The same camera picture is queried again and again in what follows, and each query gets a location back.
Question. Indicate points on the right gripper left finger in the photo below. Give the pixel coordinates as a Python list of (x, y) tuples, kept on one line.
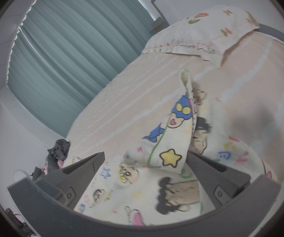
[(82, 176)]

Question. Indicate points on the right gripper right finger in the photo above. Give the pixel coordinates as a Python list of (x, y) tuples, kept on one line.
[(221, 181)]

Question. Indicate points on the white printed pyjama top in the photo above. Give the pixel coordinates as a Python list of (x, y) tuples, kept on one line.
[(132, 194)]

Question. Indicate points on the pile of clothes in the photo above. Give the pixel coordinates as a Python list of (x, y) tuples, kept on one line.
[(58, 149)]

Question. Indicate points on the blue-green curtain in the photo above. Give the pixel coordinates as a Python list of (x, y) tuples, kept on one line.
[(82, 21), (45, 88)]

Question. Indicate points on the bed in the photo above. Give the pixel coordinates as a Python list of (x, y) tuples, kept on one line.
[(156, 88)]

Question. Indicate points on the white printed pillow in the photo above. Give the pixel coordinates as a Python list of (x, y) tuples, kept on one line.
[(201, 33)]

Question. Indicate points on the grey bedside table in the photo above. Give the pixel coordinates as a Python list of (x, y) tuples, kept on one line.
[(158, 23)]

